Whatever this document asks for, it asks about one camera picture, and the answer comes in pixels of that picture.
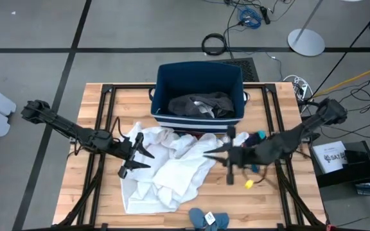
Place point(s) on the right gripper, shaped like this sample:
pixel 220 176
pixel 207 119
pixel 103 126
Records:
pixel 246 155

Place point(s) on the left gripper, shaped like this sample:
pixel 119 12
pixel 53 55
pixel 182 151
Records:
pixel 125 150

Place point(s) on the large white shirt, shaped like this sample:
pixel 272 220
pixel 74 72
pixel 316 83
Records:
pixel 172 173

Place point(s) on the dark grey trousers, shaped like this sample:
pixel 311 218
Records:
pixel 185 107

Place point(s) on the blue socks with tag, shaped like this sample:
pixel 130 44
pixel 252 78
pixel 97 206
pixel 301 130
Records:
pixel 198 218

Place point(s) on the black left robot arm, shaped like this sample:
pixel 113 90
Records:
pixel 72 130

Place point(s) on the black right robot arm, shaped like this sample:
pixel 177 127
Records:
pixel 300 131

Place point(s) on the purple teal socks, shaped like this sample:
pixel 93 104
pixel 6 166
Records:
pixel 256 137

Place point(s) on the navy white striped fabric basket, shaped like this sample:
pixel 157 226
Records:
pixel 198 77

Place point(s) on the white box with label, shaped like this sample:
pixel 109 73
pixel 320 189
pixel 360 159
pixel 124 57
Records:
pixel 328 157

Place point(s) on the black side cart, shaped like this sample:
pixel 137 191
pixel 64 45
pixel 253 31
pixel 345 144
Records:
pixel 348 173

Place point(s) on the round grey stand base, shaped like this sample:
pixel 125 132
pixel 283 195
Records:
pixel 306 42

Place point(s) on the black power adapter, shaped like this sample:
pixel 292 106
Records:
pixel 265 14

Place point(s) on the grey stand pole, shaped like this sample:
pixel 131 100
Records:
pixel 310 16

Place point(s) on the thin black pole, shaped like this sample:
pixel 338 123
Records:
pixel 349 49

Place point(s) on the black metal table frame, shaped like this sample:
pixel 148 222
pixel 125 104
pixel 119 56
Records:
pixel 130 86

